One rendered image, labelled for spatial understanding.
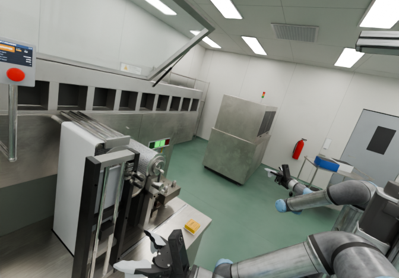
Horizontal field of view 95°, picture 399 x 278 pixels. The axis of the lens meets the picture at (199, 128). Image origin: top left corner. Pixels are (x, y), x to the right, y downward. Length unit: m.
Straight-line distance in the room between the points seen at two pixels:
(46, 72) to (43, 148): 0.33
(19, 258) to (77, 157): 0.46
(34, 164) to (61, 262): 0.42
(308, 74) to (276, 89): 0.77
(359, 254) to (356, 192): 0.59
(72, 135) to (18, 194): 0.38
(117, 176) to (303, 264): 0.62
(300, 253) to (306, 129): 4.66
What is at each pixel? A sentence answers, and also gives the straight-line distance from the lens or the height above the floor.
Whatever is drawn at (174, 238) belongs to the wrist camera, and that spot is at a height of 1.32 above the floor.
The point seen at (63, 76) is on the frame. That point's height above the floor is 1.61.
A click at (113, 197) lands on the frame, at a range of 0.76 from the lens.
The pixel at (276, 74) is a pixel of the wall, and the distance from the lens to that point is 5.34.
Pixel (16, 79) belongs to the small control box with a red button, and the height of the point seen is 1.63.
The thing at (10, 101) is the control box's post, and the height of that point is 1.57.
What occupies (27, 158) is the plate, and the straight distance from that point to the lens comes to 1.05.
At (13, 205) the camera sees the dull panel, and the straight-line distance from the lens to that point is 1.15.
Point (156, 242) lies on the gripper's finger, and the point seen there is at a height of 1.24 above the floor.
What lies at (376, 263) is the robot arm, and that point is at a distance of 0.60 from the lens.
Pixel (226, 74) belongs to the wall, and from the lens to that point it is 5.72.
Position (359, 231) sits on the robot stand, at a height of 1.37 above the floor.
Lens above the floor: 1.72
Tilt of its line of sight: 13 degrees down
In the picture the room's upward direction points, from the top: 15 degrees clockwise
